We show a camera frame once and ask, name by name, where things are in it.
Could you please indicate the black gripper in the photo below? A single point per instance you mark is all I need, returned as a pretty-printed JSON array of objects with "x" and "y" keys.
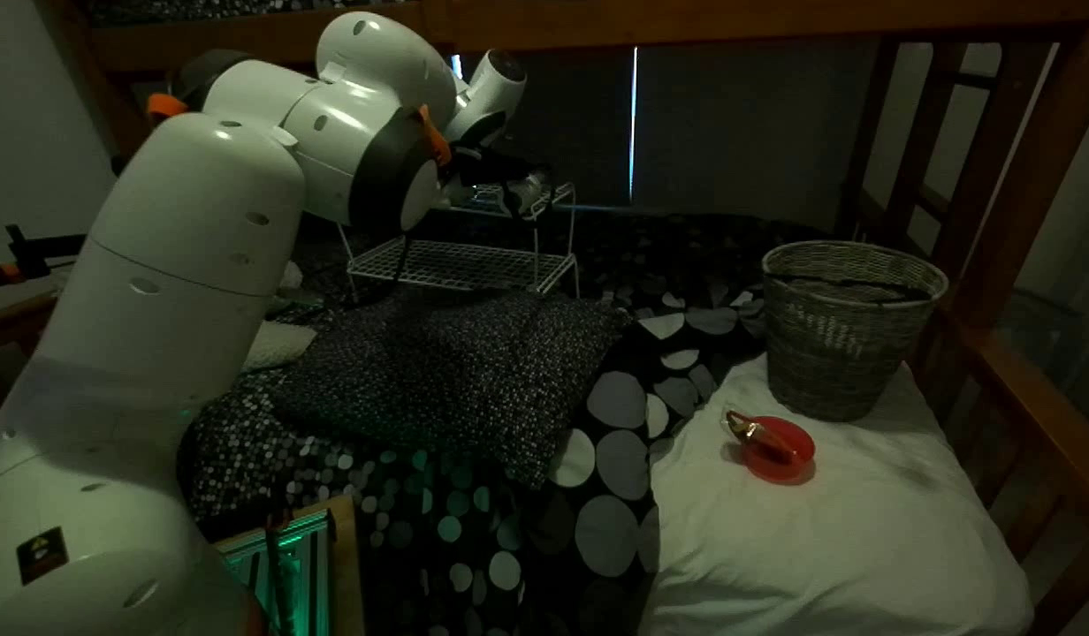
[{"x": 486, "y": 172}]

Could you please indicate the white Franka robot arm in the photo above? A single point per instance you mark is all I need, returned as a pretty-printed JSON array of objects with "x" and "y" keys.
[{"x": 176, "y": 306}]

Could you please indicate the orange bowl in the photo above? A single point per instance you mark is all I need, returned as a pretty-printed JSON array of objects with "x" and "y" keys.
[{"x": 786, "y": 455}]

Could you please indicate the dark speckled pillow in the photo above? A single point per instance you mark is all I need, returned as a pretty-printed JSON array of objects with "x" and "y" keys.
[{"x": 450, "y": 372}]

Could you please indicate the dark window curtain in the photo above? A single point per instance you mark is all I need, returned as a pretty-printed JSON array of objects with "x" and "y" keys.
[{"x": 733, "y": 130}]

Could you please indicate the black polka dot blanket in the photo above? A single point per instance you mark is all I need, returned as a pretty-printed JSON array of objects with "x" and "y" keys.
[{"x": 486, "y": 542}]

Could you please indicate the woven wicker basket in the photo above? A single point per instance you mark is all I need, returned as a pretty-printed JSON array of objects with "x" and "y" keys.
[{"x": 847, "y": 336}]

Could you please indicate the wooden bunk bed ladder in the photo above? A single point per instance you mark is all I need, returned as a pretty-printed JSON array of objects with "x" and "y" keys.
[{"x": 911, "y": 142}]

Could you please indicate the wooden crate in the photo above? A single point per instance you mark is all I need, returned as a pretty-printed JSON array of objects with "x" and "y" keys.
[{"x": 297, "y": 568}]

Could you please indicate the black rod with orange band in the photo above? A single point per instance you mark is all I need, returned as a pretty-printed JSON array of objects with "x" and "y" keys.
[{"x": 26, "y": 251}]

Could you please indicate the white pillow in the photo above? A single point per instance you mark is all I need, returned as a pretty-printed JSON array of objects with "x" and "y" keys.
[{"x": 840, "y": 542}]

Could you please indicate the wooden bunk bed frame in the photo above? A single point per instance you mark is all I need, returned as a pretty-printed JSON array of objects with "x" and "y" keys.
[{"x": 1041, "y": 412}]

